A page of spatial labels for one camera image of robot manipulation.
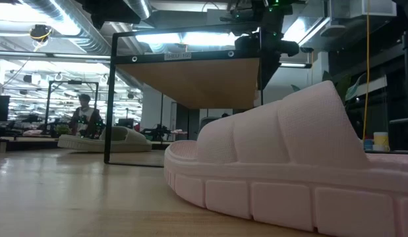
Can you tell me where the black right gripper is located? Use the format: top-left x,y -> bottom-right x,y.
235,32 -> 300,90

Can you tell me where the pink foam slide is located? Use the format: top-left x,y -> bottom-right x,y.
163,80 -> 408,237

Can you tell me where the grey foam slide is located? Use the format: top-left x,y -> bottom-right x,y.
57,126 -> 153,153

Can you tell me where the grey office chair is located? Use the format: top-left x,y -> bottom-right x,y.
198,113 -> 231,138

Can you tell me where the yellow container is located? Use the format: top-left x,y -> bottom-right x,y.
373,131 -> 390,147

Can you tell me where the person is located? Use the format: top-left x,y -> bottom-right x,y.
69,93 -> 104,138

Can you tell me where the black monitor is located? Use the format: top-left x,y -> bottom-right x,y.
0,95 -> 11,122

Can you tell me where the wooden shelf black metal frame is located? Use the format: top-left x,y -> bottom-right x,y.
103,22 -> 265,169

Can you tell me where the silver ventilation duct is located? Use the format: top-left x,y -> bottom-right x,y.
22,0 -> 116,57

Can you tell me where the black ceiling device yellow cable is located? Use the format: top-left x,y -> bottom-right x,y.
29,24 -> 53,43

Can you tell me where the black metal gantry frame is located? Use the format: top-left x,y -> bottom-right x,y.
44,80 -> 100,136

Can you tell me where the black aluminium table frame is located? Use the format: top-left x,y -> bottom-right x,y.
0,136 -> 171,153

